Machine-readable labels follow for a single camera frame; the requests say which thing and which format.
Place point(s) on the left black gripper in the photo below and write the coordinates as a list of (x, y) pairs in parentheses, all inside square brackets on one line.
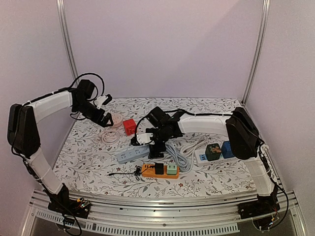
[(98, 119)]

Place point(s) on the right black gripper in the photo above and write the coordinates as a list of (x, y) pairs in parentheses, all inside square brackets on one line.
[(155, 145)]

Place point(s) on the light blue power strip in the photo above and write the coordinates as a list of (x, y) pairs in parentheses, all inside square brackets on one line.
[(185, 165)]

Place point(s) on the black power adapter with cable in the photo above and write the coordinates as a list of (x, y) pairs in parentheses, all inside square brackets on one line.
[(139, 170)]

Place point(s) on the orange power strip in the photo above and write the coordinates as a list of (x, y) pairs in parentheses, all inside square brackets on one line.
[(151, 174)]

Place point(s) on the red cube socket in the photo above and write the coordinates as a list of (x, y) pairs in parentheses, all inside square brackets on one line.
[(129, 126)]

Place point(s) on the green plug adapter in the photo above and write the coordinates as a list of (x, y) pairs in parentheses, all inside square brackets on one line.
[(172, 169)]

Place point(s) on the white multicolour power strip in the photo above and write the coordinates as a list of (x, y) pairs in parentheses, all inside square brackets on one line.
[(201, 159)]

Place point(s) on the dark green cube socket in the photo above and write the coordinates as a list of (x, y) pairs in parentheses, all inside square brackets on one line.
[(213, 152)]

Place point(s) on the blue cube socket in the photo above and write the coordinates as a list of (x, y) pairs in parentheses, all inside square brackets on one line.
[(226, 150)]

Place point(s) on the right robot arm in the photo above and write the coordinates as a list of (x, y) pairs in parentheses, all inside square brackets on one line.
[(244, 141)]

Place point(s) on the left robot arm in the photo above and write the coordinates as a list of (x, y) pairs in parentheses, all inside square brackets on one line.
[(23, 137)]

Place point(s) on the pink round power strip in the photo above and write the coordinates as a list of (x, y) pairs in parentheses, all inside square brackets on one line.
[(111, 134)]

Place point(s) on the floral table mat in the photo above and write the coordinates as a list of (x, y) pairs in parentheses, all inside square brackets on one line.
[(84, 163)]

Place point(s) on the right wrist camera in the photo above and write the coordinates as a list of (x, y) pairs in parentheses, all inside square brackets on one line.
[(142, 139)]

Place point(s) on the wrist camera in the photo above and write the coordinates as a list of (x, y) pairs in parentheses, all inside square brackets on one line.
[(142, 139), (102, 100)]

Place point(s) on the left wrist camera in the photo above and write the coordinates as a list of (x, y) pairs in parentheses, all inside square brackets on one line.
[(102, 100)]

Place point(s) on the front aluminium rail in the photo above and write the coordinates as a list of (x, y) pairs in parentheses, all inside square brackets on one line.
[(199, 216)]

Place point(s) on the left aluminium frame post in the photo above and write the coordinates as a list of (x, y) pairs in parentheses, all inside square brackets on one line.
[(66, 38)]

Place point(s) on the aluminium frame post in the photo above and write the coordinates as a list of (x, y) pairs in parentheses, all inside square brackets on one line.
[(66, 38), (257, 52)]

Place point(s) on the right aluminium frame post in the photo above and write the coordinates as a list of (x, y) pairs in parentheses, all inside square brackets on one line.
[(257, 52)]

